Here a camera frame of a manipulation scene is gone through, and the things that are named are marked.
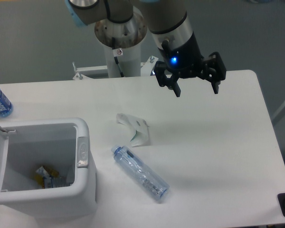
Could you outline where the black cable on pedestal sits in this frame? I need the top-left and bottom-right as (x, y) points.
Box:
(111, 37), (125, 78)

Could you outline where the white mounting bracket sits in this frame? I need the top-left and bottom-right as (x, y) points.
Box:
(72, 56), (159, 80)

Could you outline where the yellow snack wrapper trash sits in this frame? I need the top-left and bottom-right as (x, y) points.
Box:
(34, 166), (73, 189)

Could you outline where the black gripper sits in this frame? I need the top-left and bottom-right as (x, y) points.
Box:
(154, 34), (227, 97)

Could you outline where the white trash can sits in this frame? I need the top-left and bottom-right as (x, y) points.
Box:
(0, 118), (97, 218)

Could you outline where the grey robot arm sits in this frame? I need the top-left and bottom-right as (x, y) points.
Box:
(65, 0), (226, 96)

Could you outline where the clear plastic water bottle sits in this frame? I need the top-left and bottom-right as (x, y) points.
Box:
(111, 145), (170, 201)

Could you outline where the white paper packaging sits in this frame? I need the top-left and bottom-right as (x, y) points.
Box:
(116, 113), (150, 147)

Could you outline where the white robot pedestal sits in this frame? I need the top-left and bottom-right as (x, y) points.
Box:
(95, 6), (147, 78)

